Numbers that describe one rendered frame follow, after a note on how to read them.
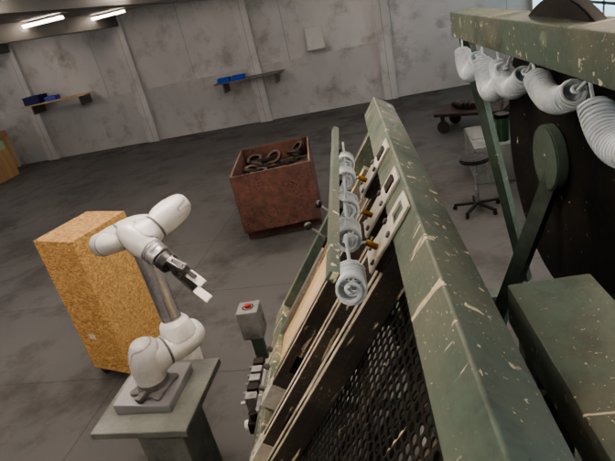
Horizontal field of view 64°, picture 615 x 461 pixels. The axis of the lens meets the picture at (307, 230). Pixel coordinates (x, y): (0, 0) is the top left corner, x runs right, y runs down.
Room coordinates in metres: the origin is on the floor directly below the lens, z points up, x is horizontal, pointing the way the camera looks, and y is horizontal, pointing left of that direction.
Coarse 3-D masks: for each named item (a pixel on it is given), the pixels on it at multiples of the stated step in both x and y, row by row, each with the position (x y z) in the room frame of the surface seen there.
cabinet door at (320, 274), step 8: (320, 264) 2.03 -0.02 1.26; (320, 272) 1.97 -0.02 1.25; (312, 280) 2.04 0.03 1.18; (320, 280) 1.89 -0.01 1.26; (312, 288) 1.97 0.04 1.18; (304, 296) 2.05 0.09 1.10; (312, 296) 1.89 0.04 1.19; (304, 304) 1.98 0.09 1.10; (296, 312) 2.06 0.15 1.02; (304, 312) 1.90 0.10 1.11; (296, 320) 1.98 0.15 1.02; (288, 328) 2.04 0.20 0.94; (296, 328) 1.90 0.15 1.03; (288, 336) 1.97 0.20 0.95; (288, 344) 1.89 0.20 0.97; (280, 360) 1.87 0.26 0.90
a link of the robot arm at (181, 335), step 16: (144, 272) 2.14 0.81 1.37; (160, 272) 2.17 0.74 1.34; (160, 288) 2.13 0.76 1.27; (160, 304) 2.12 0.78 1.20; (176, 304) 2.16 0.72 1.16; (176, 320) 2.11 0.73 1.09; (192, 320) 2.18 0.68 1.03; (160, 336) 2.11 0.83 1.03; (176, 336) 2.07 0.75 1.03; (192, 336) 2.10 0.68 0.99; (176, 352) 2.03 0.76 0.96
